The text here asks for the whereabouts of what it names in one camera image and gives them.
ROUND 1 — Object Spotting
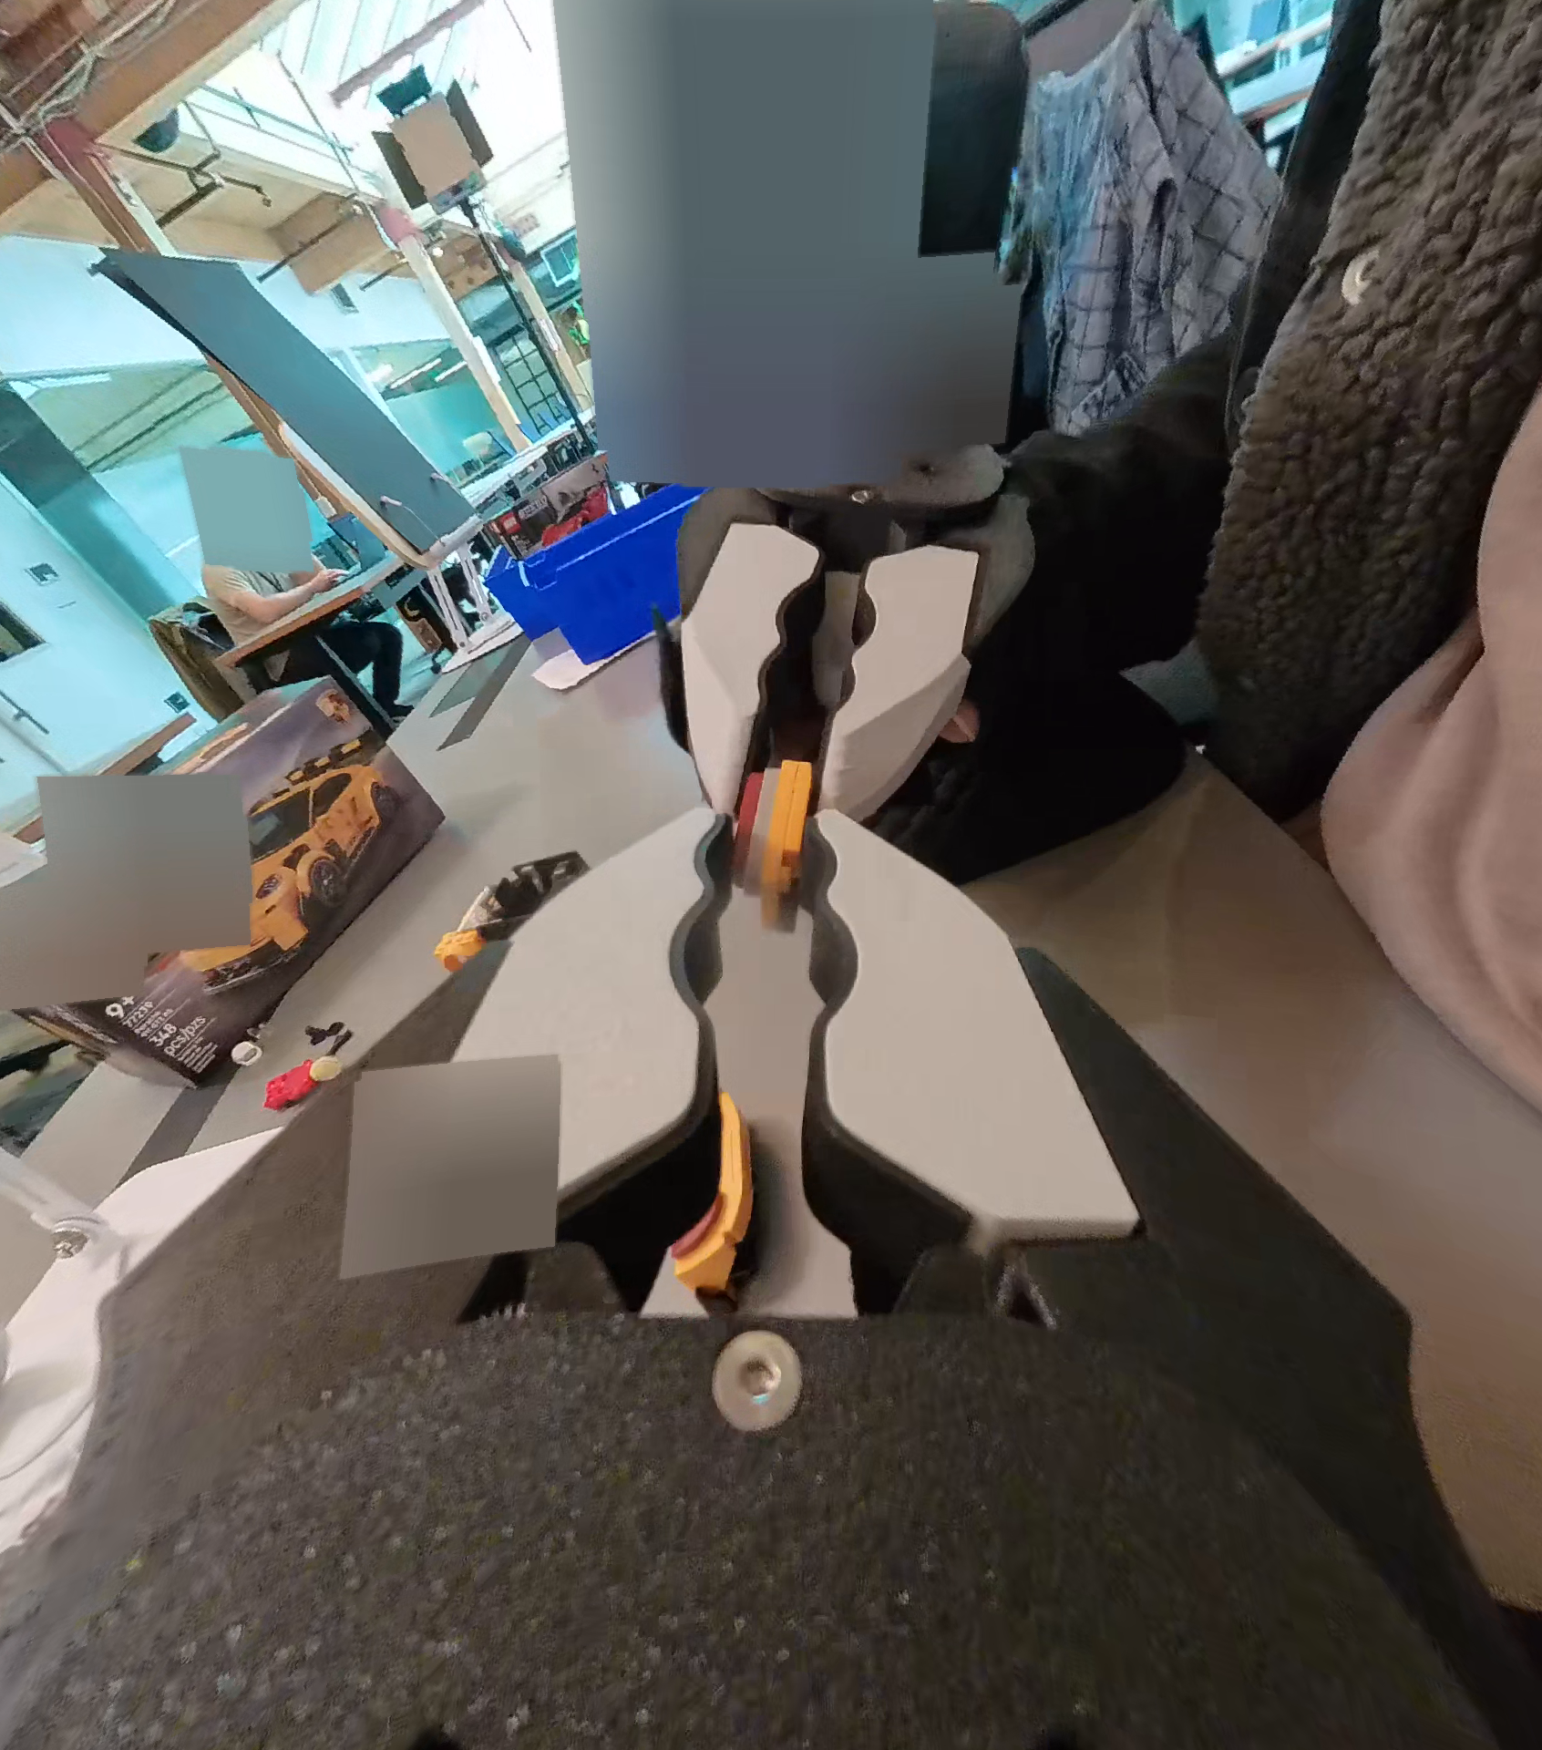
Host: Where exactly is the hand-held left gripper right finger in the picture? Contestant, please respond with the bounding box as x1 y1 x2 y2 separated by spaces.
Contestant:
797 809 1142 1311

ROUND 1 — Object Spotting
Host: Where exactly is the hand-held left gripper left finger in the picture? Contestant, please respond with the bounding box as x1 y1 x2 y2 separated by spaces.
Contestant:
456 807 732 1311

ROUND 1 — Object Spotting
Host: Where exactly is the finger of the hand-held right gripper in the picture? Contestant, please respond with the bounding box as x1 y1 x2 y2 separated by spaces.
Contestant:
675 525 827 822
811 547 984 822

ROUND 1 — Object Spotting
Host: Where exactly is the orange lego plate stack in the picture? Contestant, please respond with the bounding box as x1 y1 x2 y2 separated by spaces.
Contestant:
730 757 813 935

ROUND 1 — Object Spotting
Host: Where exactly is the orange lego wheel arch assembly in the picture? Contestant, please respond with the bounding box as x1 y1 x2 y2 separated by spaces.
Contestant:
667 1090 756 1295

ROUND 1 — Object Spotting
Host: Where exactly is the black lego car chassis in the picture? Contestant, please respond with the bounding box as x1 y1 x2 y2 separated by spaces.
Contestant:
433 850 590 974

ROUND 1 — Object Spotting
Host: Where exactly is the lego set box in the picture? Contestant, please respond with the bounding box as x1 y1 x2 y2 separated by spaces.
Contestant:
11 677 447 1088

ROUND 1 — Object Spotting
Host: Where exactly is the blue plastic bin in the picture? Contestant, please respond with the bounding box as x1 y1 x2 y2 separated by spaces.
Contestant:
484 484 705 671

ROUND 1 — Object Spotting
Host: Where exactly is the plaid shirt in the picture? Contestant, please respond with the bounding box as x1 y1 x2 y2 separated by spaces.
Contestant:
1016 0 1286 438

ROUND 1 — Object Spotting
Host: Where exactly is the black tilted board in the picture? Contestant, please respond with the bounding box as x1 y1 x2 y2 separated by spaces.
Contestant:
94 246 478 562

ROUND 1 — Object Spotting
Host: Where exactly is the studio light panel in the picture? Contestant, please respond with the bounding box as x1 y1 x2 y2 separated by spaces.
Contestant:
372 74 494 212

